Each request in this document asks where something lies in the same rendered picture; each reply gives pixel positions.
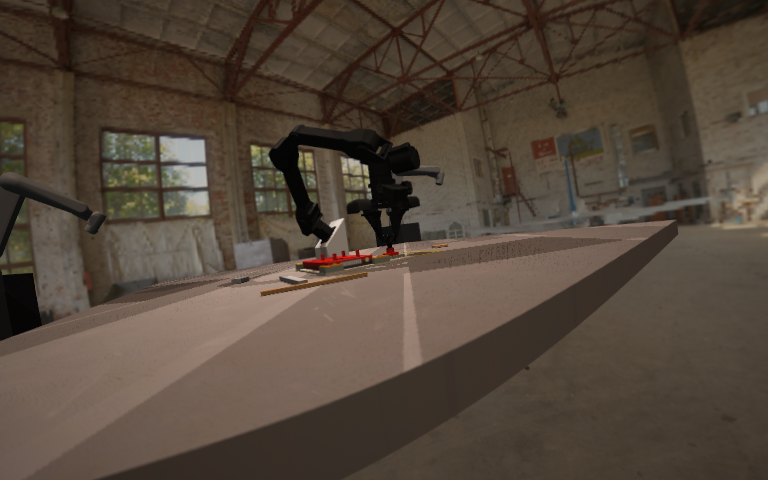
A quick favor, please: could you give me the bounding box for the brown flat bar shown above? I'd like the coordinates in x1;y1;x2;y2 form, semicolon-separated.
261;272;368;296

